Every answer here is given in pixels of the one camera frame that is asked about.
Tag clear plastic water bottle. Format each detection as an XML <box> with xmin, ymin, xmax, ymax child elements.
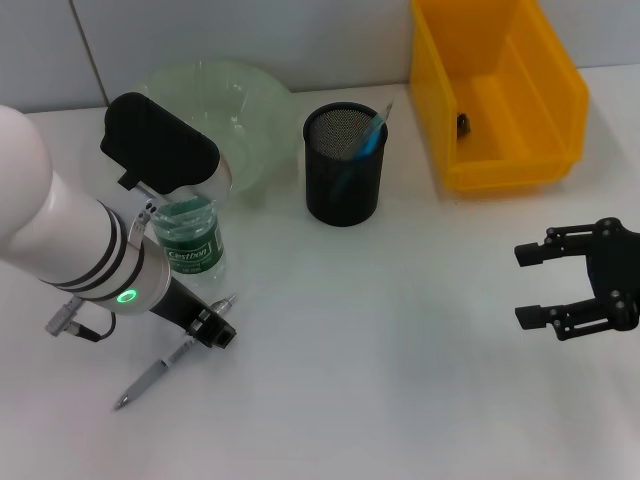
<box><xmin>149</xmin><ymin>197</ymin><xmax>229</xmax><ymax>287</ymax></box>

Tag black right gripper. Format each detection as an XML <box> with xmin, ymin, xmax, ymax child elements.
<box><xmin>513</xmin><ymin>217</ymin><xmax>640</xmax><ymax>343</ymax></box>

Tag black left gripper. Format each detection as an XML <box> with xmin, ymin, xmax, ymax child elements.
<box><xmin>148</xmin><ymin>278</ymin><xmax>237</xmax><ymax>350</ymax></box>

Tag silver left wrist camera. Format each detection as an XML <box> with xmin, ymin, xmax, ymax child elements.
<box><xmin>98</xmin><ymin>92</ymin><xmax>234</xmax><ymax>199</ymax></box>

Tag grey mechanical pen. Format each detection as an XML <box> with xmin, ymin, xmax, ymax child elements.
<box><xmin>112</xmin><ymin>293</ymin><xmax>239</xmax><ymax>412</ymax></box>

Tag yellow plastic bin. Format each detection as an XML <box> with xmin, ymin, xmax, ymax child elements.
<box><xmin>409</xmin><ymin>0</ymin><xmax>590</xmax><ymax>194</ymax></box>

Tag blue scissors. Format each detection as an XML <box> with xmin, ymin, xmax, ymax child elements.
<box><xmin>327</xmin><ymin>124</ymin><xmax>389</xmax><ymax>201</ymax></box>

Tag green glass fruit plate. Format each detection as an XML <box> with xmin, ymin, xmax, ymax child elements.
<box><xmin>134</xmin><ymin>59</ymin><xmax>300</xmax><ymax>197</ymax></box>

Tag black mesh pen holder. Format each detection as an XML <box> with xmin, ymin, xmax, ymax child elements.
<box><xmin>302</xmin><ymin>101</ymin><xmax>390</xmax><ymax>227</ymax></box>

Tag clear plastic ruler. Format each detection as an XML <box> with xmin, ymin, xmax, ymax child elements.
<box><xmin>349</xmin><ymin>99</ymin><xmax>396</xmax><ymax>161</ymax></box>

